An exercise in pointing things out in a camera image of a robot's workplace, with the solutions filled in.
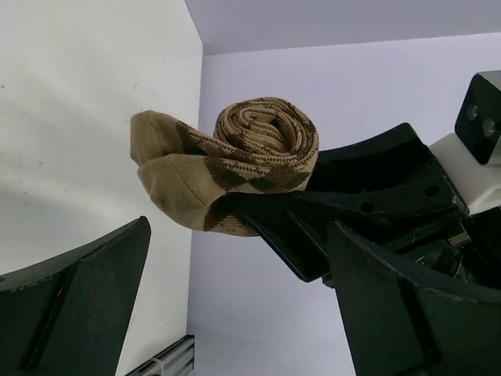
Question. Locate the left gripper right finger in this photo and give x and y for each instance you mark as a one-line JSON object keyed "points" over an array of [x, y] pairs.
{"points": [[402, 318]]}

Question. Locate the beige argyle sock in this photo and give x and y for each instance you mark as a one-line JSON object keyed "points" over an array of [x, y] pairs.
{"points": [[264, 145]]}

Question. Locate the aluminium rail frame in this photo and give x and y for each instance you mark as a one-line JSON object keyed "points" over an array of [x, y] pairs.
{"points": [[176, 360]]}

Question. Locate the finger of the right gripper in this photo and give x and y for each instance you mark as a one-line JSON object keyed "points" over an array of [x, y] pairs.
{"points": [[295, 225], [391, 159]]}

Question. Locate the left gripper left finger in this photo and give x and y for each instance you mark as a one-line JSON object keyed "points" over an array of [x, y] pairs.
{"points": [[69, 314]]}

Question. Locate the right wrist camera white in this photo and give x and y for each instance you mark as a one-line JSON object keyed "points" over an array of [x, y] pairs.
{"points": [[471, 154]]}

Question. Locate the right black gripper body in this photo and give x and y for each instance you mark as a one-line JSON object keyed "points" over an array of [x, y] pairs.
{"points": [[450, 250]]}

